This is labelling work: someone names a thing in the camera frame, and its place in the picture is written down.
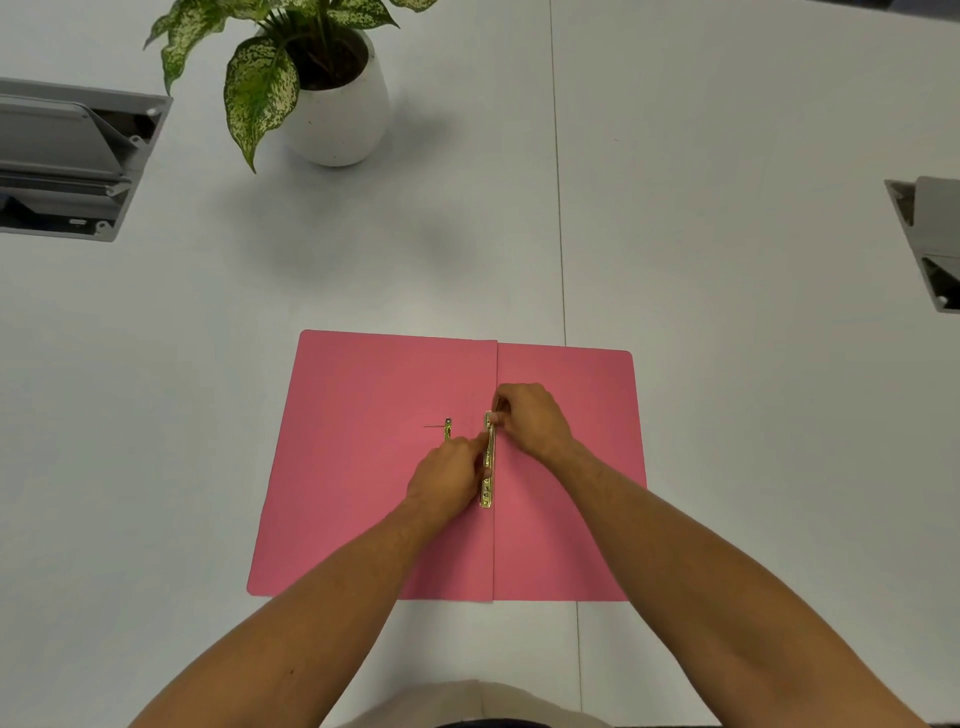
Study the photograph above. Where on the person's right hand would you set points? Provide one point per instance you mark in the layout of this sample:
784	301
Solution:
534	424

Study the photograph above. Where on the person's left hand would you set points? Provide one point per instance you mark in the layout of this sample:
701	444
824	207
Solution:
444	480

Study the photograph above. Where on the green variegated leafy plant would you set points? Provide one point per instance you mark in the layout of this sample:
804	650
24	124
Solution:
255	67

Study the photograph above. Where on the person's left forearm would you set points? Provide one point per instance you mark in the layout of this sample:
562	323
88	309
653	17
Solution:
300	622

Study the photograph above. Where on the pink paper file folder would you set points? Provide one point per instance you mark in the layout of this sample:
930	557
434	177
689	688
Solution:
360	465

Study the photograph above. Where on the white ceramic plant pot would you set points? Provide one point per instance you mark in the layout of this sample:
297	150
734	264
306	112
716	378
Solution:
341	112

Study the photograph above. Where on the person's beige clothing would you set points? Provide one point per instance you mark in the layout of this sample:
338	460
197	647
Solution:
472	705

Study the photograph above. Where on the gold metal fastener bar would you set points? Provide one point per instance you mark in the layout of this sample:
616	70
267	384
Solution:
487	480

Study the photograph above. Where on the person's left thumb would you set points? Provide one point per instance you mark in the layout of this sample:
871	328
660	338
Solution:
474	442

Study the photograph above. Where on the person's right forearm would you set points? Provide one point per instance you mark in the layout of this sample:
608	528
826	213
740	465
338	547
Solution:
697	592

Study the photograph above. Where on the person's right fingers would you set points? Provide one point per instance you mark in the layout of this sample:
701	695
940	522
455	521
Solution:
501	411

